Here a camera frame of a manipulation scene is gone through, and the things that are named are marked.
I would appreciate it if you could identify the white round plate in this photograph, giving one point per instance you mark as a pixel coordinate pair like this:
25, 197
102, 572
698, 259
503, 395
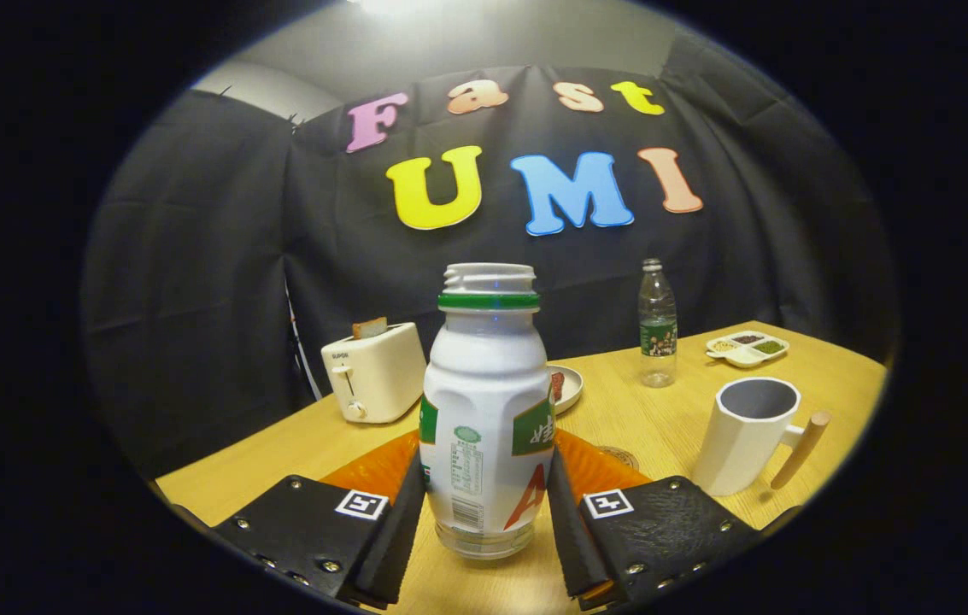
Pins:
572, 389

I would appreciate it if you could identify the wooden table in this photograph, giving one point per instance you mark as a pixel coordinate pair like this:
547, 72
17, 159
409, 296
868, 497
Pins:
654, 418

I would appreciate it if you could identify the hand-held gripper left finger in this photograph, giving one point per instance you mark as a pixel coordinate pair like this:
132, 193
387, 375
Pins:
394, 547

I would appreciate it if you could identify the brown sausage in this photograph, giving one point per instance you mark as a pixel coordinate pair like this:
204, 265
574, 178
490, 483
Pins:
557, 386

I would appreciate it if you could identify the white juice bottle green label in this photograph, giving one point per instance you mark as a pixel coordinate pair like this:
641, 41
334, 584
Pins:
484, 384

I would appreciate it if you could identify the black backdrop cloth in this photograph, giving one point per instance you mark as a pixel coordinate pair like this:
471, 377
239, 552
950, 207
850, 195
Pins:
219, 299

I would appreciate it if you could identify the white divided dish with beans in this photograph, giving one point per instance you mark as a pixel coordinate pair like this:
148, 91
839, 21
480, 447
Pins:
748, 348

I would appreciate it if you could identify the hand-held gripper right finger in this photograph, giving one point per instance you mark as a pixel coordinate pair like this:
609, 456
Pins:
573, 547

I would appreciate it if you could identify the cream toaster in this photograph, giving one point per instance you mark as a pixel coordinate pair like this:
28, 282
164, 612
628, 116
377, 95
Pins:
381, 380

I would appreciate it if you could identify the round cork coaster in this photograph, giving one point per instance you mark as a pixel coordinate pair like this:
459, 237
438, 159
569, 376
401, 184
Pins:
620, 454

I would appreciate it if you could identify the toast slice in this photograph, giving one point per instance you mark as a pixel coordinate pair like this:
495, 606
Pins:
370, 328

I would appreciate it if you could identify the clear plastic water bottle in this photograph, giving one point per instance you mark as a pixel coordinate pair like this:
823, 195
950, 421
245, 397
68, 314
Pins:
659, 337

